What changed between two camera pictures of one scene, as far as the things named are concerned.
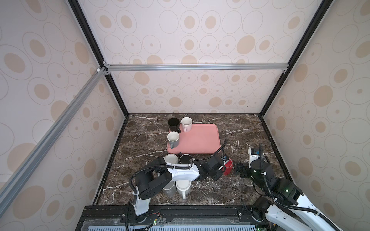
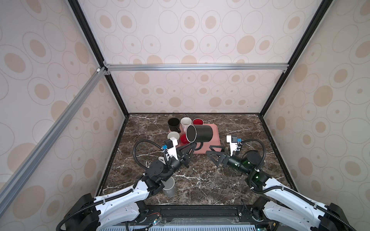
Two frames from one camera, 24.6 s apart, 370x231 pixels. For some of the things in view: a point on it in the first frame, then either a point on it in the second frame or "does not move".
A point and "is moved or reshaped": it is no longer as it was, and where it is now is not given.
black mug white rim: x=185 y=159 is moved or reshaped
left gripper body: x=216 y=174 → x=175 y=164
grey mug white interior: x=173 y=139 does not move
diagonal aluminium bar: x=8 y=189 does not move
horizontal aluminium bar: x=107 y=68 does not move
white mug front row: x=183 y=187 → x=198 y=121
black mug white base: x=174 y=123 does not move
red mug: x=228 y=170 → x=184 y=139
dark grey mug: x=170 y=189 does not move
